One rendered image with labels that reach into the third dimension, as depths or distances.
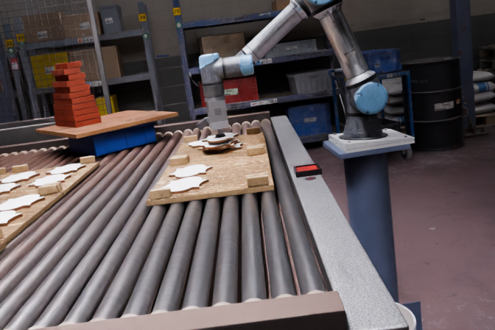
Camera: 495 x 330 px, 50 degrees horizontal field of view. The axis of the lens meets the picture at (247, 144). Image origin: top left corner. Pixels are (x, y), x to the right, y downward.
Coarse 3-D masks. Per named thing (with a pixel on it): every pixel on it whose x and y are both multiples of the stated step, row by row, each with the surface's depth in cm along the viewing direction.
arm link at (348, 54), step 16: (304, 0) 188; (320, 0) 179; (336, 0) 181; (320, 16) 184; (336, 16) 182; (336, 32) 183; (336, 48) 186; (352, 48) 184; (352, 64) 185; (352, 80) 187; (368, 80) 184; (352, 96) 189; (368, 96) 184; (384, 96) 184; (368, 112) 186
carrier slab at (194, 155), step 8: (240, 136) 219; (248, 136) 217; (256, 136) 215; (184, 144) 218; (248, 144) 200; (256, 144) 198; (264, 144) 196; (176, 152) 203; (184, 152) 201; (192, 152) 199; (200, 152) 197; (208, 152) 195; (216, 152) 193; (232, 152) 189; (240, 152) 188; (264, 152) 182; (192, 160) 186; (200, 160) 184; (208, 160) 183
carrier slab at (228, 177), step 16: (224, 160) 179; (240, 160) 176; (256, 160) 173; (208, 176) 160; (224, 176) 157; (240, 176) 155; (192, 192) 144; (208, 192) 142; (224, 192) 142; (240, 192) 142
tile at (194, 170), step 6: (186, 168) 171; (192, 168) 170; (198, 168) 169; (204, 168) 168; (210, 168) 169; (174, 174) 165; (180, 174) 164; (186, 174) 163; (192, 174) 162; (198, 174) 163; (204, 174) 163
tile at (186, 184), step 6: (174, 180) 157; (180, 180) 156; (186, 180) 155; (192, 180) 154; (198, 180) 153; (204, 180) 152; (168, 186) 151; (174, 186) 150; (180, 186) 149; (186, 186) 148; (192, 186) 147; (198, 186) 147; (174, 192) 145; (180, 192) 145
